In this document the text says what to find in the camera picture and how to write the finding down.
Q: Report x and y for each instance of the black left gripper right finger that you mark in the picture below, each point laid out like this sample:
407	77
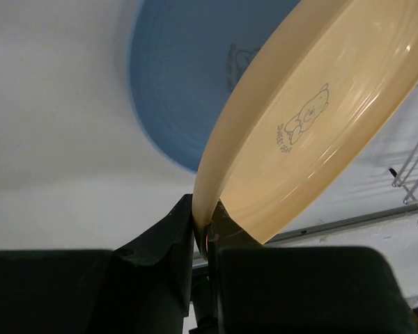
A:
325	289

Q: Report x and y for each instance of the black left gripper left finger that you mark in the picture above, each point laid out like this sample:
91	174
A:
141	287

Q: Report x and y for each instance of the beige plate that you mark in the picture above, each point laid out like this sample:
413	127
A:
321	87

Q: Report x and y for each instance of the blue plate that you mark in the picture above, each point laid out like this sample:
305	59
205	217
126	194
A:
186	58

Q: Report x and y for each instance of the aluminium rail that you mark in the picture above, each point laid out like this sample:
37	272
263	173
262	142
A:
343	225

